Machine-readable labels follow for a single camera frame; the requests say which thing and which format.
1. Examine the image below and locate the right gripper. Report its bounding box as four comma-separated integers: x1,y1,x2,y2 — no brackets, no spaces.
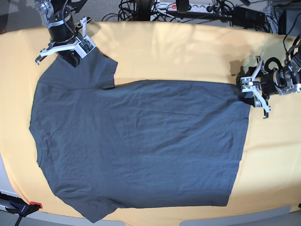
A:
48,20,80,68

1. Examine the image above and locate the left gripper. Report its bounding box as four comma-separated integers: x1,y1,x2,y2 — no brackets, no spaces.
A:
239,72,282,107

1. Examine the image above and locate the dark blue-grey T-shirt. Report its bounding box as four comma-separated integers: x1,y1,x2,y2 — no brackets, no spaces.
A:
29,49,250,222

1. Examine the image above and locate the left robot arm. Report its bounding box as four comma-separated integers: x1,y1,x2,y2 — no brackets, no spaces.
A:
237,35,301,114

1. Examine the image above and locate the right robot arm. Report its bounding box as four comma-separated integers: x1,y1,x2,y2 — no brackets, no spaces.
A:
34,0,86,50

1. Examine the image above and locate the black power adapter brick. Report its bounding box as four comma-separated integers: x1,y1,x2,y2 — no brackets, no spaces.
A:
233,6,266,24

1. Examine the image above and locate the white power strip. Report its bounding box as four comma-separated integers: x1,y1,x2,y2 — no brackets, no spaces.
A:
156,2,222,16

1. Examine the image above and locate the blue and red bar clamp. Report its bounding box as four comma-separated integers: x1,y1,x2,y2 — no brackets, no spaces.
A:
0,193,43,226

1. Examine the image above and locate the black cable bundle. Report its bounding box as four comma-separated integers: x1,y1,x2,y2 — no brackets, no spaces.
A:
102,0,189,24

